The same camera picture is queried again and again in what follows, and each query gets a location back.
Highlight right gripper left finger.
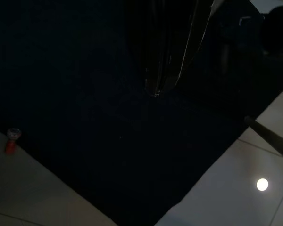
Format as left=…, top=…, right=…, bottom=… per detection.
left=129, top=0, right=162, bottom=96

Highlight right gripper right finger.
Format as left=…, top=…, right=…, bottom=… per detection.
left=158, top=0, right=217, bottom=95

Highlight black floor mat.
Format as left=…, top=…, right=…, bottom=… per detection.
left=0, top=0, right=283, bottom=226

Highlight light wooden table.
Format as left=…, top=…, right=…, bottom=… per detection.
left=244, top=115, right=283, bottom=164

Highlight small red bottle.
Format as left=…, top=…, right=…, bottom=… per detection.
left=5, top=128, right=22, bottom=155

